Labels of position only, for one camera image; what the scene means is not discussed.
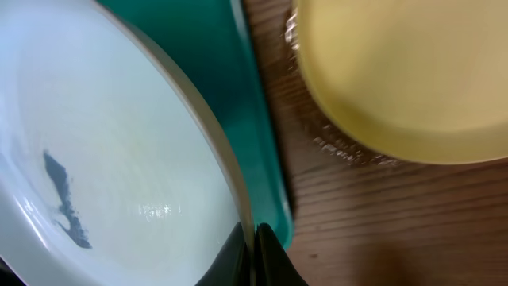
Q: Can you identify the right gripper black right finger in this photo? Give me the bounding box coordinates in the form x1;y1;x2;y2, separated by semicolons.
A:
254;223;308;286

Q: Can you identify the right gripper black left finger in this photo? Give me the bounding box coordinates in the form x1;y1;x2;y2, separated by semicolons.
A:
196;223;251;286

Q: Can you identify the yellow plate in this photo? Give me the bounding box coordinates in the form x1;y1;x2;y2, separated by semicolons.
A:
295;0;507;164

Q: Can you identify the teal plastic serving tray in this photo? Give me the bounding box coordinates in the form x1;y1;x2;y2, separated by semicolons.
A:
101;0;294;249

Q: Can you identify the light blue plate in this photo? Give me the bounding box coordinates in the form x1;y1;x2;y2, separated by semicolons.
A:
1;1;255;285

